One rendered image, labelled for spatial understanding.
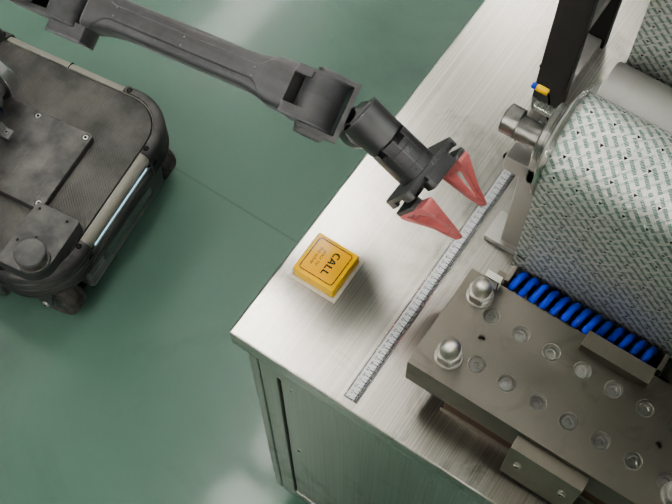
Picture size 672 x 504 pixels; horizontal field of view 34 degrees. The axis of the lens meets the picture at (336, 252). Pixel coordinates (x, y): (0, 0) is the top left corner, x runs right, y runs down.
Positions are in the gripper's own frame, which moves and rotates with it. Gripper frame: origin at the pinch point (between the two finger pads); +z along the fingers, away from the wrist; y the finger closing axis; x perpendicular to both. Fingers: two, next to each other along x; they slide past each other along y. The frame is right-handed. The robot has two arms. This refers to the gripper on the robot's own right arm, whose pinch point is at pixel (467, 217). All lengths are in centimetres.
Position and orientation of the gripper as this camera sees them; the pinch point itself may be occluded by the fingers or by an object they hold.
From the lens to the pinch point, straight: 141.1
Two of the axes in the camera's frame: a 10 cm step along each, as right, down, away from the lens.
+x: 3.7, -1.5, -9.2
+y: -5.8, 7.3, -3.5
